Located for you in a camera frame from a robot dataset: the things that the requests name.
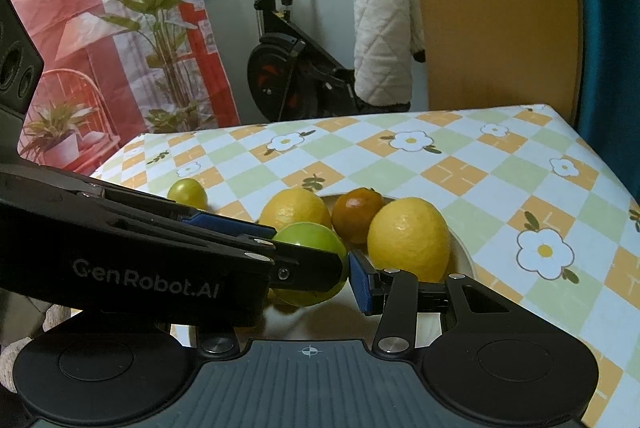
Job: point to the beige round plate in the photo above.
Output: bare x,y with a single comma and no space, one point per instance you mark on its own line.
330,319

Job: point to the yellowish green apple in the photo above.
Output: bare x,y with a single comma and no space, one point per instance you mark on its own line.
187,194

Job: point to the black exercise bike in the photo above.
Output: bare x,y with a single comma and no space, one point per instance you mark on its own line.
285,57

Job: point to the printed red backdrop cloth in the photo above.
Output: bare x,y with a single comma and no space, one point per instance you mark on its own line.
100,32

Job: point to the bright green apple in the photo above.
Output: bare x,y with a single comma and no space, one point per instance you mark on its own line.
310,238

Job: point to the dark greenish orange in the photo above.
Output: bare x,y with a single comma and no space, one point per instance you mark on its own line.
357,215

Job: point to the checkered floral tablecloth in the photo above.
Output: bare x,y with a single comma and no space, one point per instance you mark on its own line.
475,167

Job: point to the yellow lemon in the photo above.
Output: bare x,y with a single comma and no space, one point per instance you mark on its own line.
295,208
407,238

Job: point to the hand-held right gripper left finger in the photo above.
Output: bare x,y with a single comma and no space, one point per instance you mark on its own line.
212,336

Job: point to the white quilted jacket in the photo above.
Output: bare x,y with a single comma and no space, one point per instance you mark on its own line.
382,17

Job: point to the teal curtain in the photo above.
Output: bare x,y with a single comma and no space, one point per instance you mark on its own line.
610,32

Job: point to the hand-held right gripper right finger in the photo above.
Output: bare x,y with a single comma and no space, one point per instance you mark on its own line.
362,283

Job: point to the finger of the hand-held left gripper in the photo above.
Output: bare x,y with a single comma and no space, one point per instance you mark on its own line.
310,270
225,224

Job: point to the wooden board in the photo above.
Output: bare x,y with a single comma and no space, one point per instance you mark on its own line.
490,7

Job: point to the person's left hand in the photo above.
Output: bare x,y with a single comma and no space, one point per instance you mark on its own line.
12,363

